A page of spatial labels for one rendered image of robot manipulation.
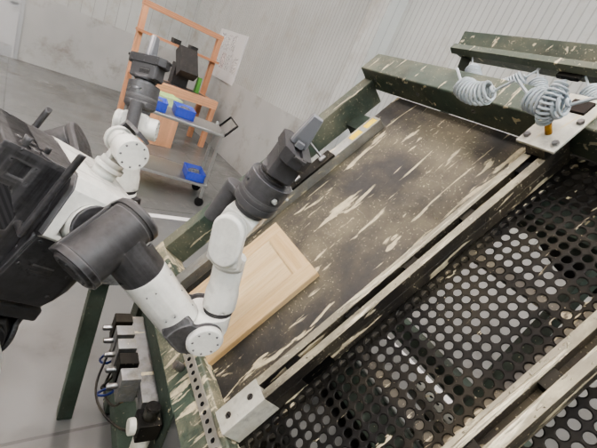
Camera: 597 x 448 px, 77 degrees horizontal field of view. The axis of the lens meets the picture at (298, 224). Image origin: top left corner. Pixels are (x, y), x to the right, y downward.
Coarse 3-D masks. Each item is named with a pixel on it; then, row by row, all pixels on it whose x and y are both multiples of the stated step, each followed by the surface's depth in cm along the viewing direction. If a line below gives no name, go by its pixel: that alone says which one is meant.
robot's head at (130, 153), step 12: (108, 132) 84; (120, 132) 83; (108, 144) 84; (120, 144) 78; (132, 144) 78; (96, 156) 81; (108, 156) 81; (120, 156) 78; (132, 156) 80; (144, 156) 81; (108, 168) 80; (120, 168) 83; (132, 168) 81
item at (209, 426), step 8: (192, 360) 106; (192, 368) 105; (192, 376) 103; (200, 376) 102; (192, 384) 101; (200, 384) 100; (200, 392) 98; (200, 400) 97; (200, 408) 95; (208, 408) 94; (200, 416) 94; (208, 416) 92; (208, 424) 91; (208, 432) 90; (216, 432) 89; (208, 440) 88; (216, 440) 87
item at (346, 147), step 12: (372, 132) 141; (348, 144) 139; (360, 144) 141; (336, 156) 139; (324, 168) 139; (312, 180) 139; (300, 192) 139; (288, 204) 139; (204, 252) 139; (192, 264) 138; (204, 264) 135; (180, 276) 137; (192, 276) 136
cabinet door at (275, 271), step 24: (264, 240) 131; (288, 240) 125; (264, 264) 123; (288, 264) 118; (240, 288) 122; (264, 288) 116; (288, 288) 111; (240, 312) 115; (264, 312) 110; (240, 336) 109; (216, 360) 109
